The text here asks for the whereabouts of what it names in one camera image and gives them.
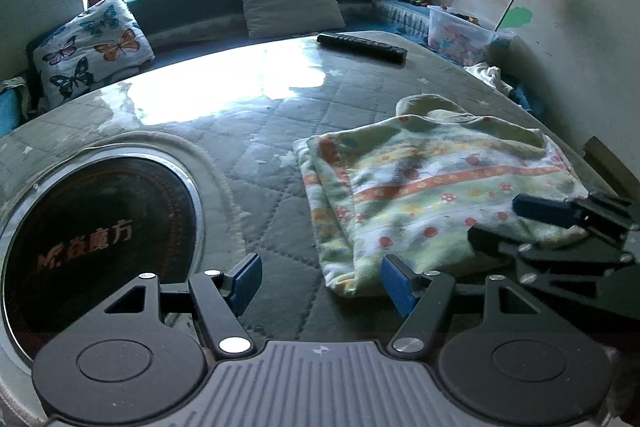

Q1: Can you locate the white crumpled cloth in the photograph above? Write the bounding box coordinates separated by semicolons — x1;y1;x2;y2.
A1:
463;62;513;96

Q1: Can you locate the colourful patterned children's garment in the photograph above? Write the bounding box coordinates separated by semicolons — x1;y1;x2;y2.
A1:
293;94;587;298

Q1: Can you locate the clear plastic storage box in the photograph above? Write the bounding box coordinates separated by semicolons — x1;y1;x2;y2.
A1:
426;5;516;66

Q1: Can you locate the black remote control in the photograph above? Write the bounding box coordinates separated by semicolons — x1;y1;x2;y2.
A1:
316;32;408;65

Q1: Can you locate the round black induction cooktop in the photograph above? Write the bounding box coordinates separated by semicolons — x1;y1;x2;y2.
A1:
0;131;252;427

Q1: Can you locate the dark teal sofa bench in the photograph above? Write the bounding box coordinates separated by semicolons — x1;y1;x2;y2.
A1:
24;0;436;108

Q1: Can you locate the plain white pillow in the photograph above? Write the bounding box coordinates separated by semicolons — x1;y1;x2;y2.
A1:
242;0;345;39

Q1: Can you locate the blue cushion with cloth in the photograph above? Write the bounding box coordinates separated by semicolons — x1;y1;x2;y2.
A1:
0;76;30;136

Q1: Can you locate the butterfly print pillow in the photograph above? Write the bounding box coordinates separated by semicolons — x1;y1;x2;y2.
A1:
32;0;155;108

